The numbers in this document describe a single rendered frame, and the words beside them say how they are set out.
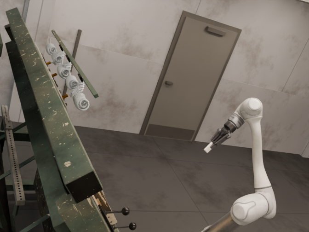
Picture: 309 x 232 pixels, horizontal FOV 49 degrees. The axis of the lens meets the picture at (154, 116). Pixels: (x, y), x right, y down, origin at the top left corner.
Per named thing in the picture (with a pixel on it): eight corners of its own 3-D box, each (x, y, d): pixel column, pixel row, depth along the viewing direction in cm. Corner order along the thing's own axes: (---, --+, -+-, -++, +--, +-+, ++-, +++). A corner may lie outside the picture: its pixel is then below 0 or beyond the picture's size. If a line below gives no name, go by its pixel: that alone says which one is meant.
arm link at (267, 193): (277, 185, 204) (264, 189, 195) (284, 215, 201) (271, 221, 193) (259, 186, 214) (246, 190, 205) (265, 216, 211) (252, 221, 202)
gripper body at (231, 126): (225, 118, 214) (215, 129, 214) (232, 122, 206) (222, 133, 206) (231, 126, 217) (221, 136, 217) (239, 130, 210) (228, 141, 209)
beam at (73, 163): (76, 205, 110) (104, 190, 112) (64, 185, 104) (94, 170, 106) (11, 22, 280) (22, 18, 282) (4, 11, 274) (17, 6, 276)
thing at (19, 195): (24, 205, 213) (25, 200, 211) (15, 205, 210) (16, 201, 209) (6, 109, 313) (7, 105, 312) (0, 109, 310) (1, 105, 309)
